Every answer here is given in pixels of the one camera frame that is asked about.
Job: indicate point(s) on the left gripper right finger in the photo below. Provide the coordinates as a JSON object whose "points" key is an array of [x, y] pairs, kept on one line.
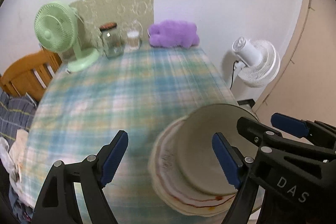
{"points": [[236, 168]]}

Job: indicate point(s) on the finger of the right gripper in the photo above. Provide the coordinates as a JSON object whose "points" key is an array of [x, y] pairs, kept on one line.
{"points": [[267, 134], [316, 132]]}

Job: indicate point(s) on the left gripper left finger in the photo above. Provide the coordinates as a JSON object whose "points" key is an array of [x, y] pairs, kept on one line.
{"points": [[57, 202]]}

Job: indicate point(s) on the green floral bowl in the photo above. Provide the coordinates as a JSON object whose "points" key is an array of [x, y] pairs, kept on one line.
{"points": [[195, 156]]}

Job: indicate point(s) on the red pattern white plate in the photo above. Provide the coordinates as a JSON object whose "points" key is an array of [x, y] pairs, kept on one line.
{"points": [[170, 185]]}

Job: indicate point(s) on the beige door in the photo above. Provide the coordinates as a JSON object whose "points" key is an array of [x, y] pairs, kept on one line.
{"points": [[305, 86]]}

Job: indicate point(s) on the pale crumpled cloth pile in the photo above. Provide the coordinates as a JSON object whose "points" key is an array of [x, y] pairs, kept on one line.
{"points": [[12, 158]]}

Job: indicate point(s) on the white floor fan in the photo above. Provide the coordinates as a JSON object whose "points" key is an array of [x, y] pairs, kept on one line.
{"points": [[258, 62]]}

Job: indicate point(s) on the plaid tablecloth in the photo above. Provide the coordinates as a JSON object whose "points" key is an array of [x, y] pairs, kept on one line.
{"points": [[140, 92]]}

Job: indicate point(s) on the grey plaid pillow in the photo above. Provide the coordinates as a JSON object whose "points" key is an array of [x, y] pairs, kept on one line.
{"points": [[16, 113]]}

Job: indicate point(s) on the wooden bed headboard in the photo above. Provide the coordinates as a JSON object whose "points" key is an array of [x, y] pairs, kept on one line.
{"points": [[31, 74]]}

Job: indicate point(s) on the purple plush toy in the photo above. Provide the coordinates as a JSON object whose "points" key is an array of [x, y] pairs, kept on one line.
{"points": [[173, 33]]}

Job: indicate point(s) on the cotton swab container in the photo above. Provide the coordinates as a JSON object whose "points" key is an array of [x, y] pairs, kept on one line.
{"points": [[133, 40]]}

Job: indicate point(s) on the glass mason jar mug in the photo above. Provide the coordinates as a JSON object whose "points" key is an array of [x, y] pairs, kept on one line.
{"points": [[111, 40]]}

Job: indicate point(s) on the green desk fan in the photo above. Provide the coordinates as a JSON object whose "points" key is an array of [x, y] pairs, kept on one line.
{"points": [[57, 29]]}

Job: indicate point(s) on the green patterned mat board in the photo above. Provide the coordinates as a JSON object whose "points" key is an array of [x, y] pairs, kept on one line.
{"points": [[128, 14]]}

